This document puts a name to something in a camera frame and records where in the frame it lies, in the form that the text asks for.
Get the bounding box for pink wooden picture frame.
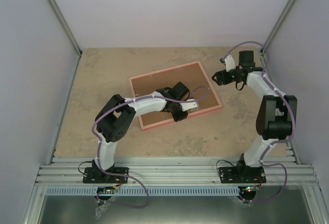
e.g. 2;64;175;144
128;61;223;132

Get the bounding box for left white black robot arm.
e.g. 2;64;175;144
90;82;194;183

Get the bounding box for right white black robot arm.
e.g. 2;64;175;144
212;50;297;183

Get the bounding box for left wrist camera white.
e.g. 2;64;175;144
180;99;199;111

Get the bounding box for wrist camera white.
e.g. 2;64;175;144
180;99;199;111
220;55;236;72

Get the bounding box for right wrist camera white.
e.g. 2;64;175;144
220;55;236;72

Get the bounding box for aluminium rail base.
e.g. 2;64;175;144
22;51;327;224

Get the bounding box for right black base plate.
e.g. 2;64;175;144
216;160;267;184

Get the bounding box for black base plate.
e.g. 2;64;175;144
78;160;129;184
216;160;267;184

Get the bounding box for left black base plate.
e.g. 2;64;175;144
78;160;129;184

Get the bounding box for grey slotted cable duct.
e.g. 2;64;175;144
45;186;240;196

